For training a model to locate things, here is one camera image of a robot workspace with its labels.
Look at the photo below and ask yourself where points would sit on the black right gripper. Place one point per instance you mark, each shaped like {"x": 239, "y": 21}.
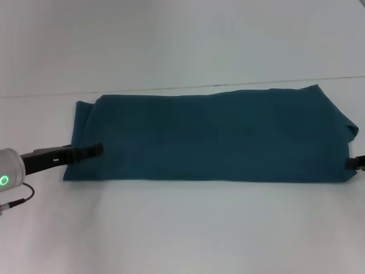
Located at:
{"x": 361, "y": 164}

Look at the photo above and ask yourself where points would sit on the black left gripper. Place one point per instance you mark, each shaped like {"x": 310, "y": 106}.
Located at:
{"x": 48, "y": 160}

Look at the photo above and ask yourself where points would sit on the teal t-shirt with FREE print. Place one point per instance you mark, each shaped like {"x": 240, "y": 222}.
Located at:
{"x": 211, "y": 137}

